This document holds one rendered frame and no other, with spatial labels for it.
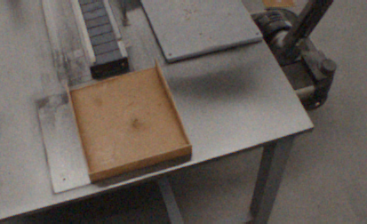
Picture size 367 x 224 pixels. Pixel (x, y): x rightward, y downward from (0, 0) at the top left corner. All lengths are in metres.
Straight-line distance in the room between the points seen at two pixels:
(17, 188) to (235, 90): 0.63
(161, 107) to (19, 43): 0.52
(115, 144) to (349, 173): 1.29
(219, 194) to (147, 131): 0.90
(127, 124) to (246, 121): 0.31
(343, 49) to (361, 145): 0.61
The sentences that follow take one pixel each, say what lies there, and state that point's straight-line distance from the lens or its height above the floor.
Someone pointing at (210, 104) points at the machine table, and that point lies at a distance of 1.36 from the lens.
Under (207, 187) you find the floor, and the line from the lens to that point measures 2.16.
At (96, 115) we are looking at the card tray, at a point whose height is 0.83.
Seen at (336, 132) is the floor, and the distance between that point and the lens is 2.40.
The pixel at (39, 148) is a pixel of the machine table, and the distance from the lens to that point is 1.34.
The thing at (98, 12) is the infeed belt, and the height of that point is 0.88.
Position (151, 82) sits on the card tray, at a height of 0.83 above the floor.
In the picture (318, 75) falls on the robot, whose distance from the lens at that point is 2.21.
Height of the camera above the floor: 1.92
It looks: 58 degrees down
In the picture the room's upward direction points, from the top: 7 degrees counter-clockwise
